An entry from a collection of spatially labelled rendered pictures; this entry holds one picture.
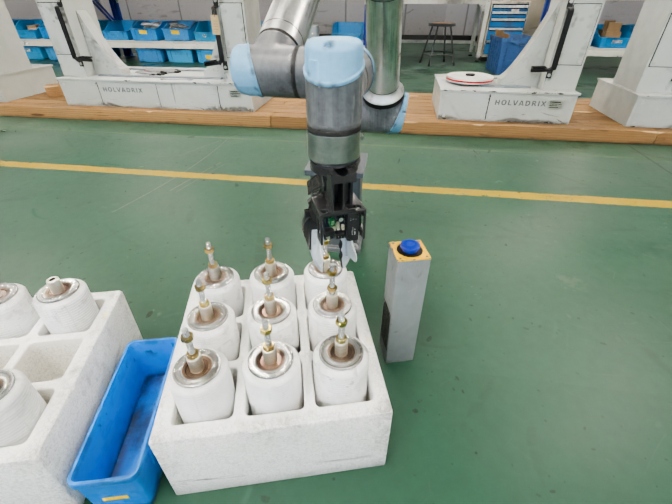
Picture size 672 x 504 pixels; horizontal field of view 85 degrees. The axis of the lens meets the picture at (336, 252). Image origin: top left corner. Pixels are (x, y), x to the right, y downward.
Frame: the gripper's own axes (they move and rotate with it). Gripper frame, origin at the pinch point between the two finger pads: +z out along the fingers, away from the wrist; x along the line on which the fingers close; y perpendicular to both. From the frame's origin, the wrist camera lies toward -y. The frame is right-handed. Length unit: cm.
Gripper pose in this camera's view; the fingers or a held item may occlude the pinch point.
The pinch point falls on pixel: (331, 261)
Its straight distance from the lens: 67.1
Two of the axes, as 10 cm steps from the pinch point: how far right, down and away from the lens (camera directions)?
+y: 2.7, 5.5, -7.9
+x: 9.6, -1.6, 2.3
